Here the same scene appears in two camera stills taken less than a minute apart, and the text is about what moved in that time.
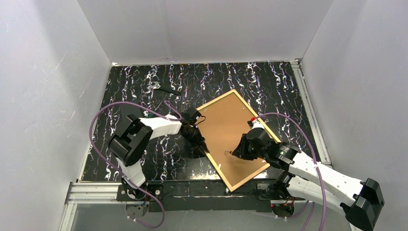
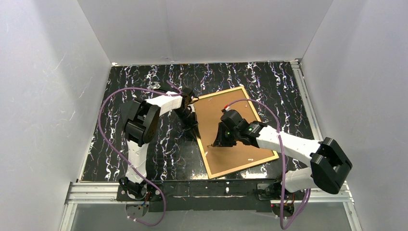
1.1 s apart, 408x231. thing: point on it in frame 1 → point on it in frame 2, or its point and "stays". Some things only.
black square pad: (126, 109) stays
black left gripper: (197, 142) → (190, 121)
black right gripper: (240, 150) → (222, 135)
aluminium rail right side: (314, 123) stays
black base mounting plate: (201, 196) stays
